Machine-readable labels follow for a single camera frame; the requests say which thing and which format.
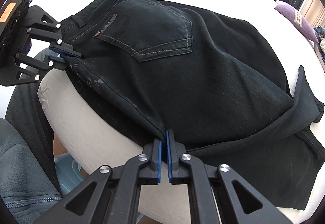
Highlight white bed mattress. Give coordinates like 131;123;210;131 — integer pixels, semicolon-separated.
0;0;325;224

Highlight black denim pants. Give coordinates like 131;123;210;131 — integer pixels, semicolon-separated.
61;0;324;210

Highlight purple pillow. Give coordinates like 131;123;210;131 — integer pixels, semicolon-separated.
275;1;319;43

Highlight grey fleece sleeve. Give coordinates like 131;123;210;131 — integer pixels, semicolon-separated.
1;83;62;223

